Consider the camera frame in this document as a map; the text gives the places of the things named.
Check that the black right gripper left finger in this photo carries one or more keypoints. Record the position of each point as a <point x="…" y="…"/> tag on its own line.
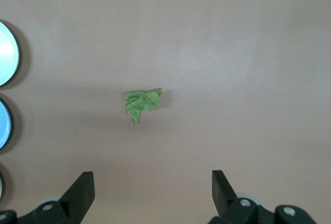
<point x="75" y="203"/>

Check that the green lettuce leaf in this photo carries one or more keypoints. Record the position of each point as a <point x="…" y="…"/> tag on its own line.
<point x="142" y="102"/>

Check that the blue plate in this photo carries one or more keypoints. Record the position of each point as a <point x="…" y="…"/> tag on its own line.
<point x="4" y="124"/>

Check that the pale green plate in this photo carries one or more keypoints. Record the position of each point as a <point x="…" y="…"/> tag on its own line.
<point x="7" y="53"/>

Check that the beige plate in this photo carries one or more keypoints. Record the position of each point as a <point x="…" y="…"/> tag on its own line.
<point x="1" y="185"/>

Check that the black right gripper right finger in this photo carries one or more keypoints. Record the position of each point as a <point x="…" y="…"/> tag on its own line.
<point x="230" y="206"/>

